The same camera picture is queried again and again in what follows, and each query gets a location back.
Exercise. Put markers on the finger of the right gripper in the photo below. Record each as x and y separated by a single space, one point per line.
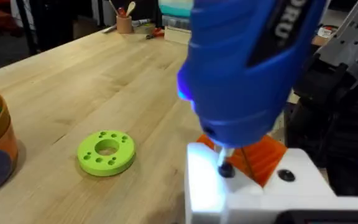
350 37

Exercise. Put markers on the tan cup with utensils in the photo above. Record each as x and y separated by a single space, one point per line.
124 23

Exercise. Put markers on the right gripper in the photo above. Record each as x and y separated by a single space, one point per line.
350 130

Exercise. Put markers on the clear box with teal lid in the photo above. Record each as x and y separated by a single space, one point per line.
176 14

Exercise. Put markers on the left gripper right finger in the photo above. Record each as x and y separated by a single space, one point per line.
300 183

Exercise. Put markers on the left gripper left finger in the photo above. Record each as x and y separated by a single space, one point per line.
204 180

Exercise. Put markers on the green disc with holes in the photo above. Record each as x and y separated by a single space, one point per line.
104 160

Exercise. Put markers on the black screw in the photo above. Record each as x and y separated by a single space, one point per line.
227 171

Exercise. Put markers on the pale wooden box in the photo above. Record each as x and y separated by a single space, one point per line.
177 35

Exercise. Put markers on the blue electric screwdriver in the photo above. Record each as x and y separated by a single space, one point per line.
238 77

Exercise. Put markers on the red and white tool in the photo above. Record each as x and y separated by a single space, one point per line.
326 31

